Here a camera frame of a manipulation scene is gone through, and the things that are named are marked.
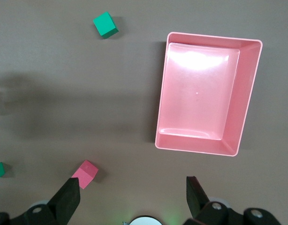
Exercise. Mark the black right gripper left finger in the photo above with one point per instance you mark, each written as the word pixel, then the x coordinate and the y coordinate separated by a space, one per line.
pixel 66 201

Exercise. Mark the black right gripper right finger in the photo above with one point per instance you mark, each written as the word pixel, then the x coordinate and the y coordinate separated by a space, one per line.
pixel 198 201

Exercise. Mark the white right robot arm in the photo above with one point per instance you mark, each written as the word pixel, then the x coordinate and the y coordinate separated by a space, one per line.
pixel 146 221

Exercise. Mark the pink foam cube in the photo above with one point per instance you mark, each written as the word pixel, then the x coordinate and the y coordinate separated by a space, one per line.
pixel 87 172

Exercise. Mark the pink plastic bin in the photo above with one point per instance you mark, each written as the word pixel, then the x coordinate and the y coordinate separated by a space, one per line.
pixel 200 93

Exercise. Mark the brown table mat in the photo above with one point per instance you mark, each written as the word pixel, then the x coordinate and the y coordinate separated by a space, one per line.
pixel 64 93

